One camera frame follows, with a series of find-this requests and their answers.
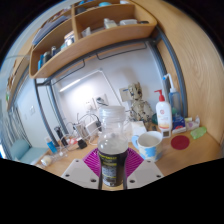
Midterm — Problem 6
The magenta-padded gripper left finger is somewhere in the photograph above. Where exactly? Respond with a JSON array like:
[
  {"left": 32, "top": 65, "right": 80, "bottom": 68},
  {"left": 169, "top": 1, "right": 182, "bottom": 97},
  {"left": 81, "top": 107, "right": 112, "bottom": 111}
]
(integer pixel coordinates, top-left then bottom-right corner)
[{"left": 61, "top": 147, "right": 102, "bottom": 190}]

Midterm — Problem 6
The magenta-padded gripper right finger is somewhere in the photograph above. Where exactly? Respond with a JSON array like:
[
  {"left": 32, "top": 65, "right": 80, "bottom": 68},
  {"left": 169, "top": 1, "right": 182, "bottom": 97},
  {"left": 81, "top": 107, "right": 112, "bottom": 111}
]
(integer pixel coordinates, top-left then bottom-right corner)
[{"left": 123, "top": 147, "right": 164, "bottom": 190}]

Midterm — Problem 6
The clear bottle with dark label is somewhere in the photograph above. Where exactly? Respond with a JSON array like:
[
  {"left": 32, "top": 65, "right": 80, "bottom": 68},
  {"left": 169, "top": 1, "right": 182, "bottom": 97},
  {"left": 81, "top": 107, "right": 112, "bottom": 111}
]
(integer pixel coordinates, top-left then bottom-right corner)
[{"left": 97, "top": 105, "right": 130, "bottom": 188}]

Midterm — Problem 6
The white and blue mug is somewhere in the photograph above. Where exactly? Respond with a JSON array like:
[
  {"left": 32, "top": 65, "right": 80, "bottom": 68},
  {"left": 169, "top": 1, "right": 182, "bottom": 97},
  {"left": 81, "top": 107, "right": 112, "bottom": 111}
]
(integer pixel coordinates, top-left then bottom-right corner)
[{"left": 131, "top": 130, "right": 164, "bottom": 163}]

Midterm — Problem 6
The black power adapter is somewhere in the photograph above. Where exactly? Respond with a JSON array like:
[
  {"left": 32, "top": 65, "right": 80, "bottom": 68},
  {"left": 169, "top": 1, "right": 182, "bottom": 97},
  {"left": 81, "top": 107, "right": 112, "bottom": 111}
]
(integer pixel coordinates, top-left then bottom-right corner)
[{"left": 76, "top": 138, "right": 88, "bottom": 150}]

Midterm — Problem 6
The small blue bottle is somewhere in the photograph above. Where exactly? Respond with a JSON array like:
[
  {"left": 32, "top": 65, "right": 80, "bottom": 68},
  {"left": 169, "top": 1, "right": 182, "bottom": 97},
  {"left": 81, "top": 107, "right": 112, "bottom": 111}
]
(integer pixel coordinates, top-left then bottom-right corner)
[{"left": 44, "top": 136, "right": 58, "bottom": 154}]

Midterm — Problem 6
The white tissue box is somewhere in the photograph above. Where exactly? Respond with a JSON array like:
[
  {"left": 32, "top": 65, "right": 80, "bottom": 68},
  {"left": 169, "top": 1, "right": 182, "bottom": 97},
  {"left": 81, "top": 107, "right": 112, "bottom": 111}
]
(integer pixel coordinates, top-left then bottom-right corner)
[{"left": 124, "top": 120, "right": 148, "bottom": 141}]

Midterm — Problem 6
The small white digital clock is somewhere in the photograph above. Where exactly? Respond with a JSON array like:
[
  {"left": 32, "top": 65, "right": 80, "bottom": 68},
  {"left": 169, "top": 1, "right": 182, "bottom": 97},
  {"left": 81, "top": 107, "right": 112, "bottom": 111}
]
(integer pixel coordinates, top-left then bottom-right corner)
[{"left": 162, "top": 128, "right": 173, "bottom": 138}]

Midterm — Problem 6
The flat round red coaster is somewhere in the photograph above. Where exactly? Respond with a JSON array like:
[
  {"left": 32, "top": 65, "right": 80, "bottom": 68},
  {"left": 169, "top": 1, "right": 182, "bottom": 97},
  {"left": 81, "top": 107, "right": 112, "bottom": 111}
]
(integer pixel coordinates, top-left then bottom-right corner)
[{"left": 170, "top": 134, "right": 191, "bottom": 151}]

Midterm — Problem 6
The white charger block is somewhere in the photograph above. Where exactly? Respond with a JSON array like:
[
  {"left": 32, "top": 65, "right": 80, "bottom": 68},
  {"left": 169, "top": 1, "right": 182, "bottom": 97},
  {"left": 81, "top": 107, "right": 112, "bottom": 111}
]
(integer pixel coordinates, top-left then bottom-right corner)
[{"left": 85, "top": 120, "right": 98, "bottom": 133}]

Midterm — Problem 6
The teal bed mattress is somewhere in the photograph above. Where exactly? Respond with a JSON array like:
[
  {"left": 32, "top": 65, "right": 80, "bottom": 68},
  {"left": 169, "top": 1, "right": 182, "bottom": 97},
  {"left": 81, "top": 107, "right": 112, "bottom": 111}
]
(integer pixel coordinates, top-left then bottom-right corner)
[{"left": 9, "top": 138, "right": 49, "bottom": 164}]

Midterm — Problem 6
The white red-pump lotion bottle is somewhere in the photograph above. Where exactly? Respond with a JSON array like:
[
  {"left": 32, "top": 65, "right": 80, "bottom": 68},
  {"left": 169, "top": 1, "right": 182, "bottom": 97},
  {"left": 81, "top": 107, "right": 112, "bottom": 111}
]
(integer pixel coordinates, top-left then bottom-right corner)
[{"left": 153, "top": 89, "right": 173, "bottom": 138}]

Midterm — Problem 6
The wooden tree creature figurine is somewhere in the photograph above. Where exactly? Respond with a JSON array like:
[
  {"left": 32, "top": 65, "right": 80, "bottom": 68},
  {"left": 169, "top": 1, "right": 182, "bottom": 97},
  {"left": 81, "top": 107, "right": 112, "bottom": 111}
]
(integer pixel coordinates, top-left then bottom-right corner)
[{"left": 128, "top": 82, "right": 155, "bottom": 129}]

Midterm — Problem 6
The green wipes packet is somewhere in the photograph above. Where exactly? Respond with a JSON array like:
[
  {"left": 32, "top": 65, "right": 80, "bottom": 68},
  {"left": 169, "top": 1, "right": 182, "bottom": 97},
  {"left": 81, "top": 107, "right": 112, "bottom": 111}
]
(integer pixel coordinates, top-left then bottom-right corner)
[{"left": 189, "top": 125, "right": 208, "bottom": 140}]

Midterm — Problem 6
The pink and white packet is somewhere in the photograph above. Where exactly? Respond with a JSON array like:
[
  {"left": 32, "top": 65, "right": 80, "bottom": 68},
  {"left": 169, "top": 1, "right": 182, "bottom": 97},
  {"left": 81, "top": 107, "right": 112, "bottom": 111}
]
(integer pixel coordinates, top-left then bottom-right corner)
[{"left": 184, "top": 115, "right": 201, "bottom": 132}]

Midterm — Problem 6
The blue long-spout wash bottle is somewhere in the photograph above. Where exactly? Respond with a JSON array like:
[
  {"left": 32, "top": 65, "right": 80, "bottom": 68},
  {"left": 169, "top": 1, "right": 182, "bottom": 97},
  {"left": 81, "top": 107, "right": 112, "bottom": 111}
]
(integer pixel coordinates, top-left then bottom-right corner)
[{"left": 162, "top": 73, "right": 183, "bottom": 126}]

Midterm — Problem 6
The wooden shelf unit with items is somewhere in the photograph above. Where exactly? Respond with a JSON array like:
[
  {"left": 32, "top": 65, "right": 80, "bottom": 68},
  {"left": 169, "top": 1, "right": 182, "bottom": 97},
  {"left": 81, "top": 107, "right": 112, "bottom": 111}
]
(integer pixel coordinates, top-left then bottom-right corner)
[{"left": 29, "top": 0, "right": 158, "bottom": 79}]

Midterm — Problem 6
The white wall socket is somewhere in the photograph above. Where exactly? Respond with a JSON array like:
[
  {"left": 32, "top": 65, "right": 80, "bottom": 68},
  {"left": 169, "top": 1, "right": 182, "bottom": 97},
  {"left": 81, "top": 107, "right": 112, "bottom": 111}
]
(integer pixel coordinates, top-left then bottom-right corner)
[{"left": 94, "top": 94, "right": 109, "bottom": 107}]

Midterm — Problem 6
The white wall switch plate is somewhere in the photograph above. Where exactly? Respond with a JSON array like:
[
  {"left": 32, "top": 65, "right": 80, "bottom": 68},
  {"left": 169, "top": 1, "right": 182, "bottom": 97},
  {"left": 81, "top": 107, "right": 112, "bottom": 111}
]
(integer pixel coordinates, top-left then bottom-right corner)
[{"left": 119, "top": 87, "right": 133, "bottom": 103}]

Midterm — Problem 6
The grey metal desk frame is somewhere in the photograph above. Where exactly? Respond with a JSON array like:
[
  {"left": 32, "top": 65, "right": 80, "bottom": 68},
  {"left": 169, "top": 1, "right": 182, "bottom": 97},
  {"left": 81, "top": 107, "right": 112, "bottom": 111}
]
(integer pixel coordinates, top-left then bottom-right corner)
[{"left": 33, "top": 28, "right": 189, "bottom": 148}]

